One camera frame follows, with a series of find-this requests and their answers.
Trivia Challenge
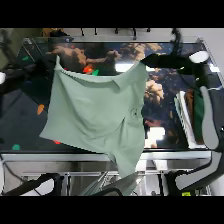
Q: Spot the pale green T-shirt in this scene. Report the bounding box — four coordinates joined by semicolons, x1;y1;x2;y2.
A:
39;54;150;196

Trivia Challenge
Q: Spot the white garment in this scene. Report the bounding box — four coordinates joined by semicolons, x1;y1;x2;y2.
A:
173;90;202;150

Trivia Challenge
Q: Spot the brown garment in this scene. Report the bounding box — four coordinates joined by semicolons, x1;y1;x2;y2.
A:
184;89;196;135

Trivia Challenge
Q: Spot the dark green garment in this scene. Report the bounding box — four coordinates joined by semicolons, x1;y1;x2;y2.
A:
192;87;206;145

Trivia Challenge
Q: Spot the black cable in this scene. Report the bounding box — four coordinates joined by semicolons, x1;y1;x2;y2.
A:
170;28;184;56

